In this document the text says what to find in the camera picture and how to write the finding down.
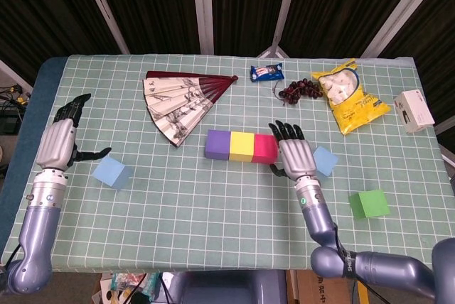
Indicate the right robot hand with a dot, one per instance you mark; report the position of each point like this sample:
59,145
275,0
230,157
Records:
298,158

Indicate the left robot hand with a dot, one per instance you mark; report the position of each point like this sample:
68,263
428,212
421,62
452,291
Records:
57,144

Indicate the magenta foam cube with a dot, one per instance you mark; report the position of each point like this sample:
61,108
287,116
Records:
264,147

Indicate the yellow foam cube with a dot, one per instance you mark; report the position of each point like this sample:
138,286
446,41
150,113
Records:
241,146

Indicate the purple foam cube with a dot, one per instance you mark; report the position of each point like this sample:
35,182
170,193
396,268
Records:
217,144

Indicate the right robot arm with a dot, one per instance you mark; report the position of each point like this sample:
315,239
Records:
320,218

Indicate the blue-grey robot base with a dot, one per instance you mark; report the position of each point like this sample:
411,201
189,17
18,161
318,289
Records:
227,288

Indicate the light blue foam cube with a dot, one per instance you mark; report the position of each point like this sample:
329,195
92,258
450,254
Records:
108,172
327,162

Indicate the dark red grape bunch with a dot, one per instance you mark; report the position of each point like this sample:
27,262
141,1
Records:
295,91

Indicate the yellow snack bag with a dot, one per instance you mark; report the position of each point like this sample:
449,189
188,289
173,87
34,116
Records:
346,98

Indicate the green foam cube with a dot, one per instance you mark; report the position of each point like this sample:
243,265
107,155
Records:
368,204

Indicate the blue snack packet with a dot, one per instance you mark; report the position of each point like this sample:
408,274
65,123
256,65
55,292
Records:
266,72

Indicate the green checked tablecloth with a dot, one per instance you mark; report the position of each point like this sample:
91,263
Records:
213,218

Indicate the painted paper folding fan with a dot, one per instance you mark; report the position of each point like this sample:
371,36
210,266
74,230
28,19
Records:
174,105

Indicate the white cardboard box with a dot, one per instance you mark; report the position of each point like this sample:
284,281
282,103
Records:
414,112

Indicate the brown cardboard box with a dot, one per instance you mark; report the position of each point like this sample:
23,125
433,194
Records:
320,290

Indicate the printed plastic packages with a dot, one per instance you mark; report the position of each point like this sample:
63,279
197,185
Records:
124,282

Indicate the dark pleated curtain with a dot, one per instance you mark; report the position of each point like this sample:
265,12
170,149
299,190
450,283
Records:
156,5

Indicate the white frame post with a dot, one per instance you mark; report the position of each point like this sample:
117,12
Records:
103,5
284,5
398,12
14,75
202,5

